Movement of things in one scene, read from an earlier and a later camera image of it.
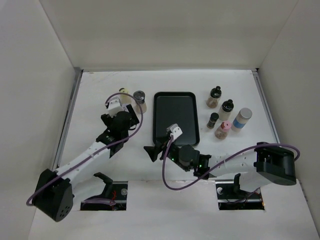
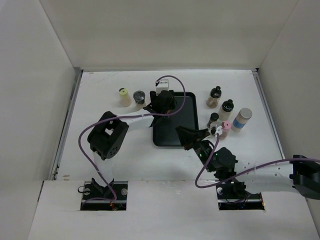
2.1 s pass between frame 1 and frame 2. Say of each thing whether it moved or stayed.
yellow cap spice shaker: stayed
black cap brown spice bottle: stayed
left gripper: moved
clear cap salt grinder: stayed
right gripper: moved
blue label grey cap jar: stayed
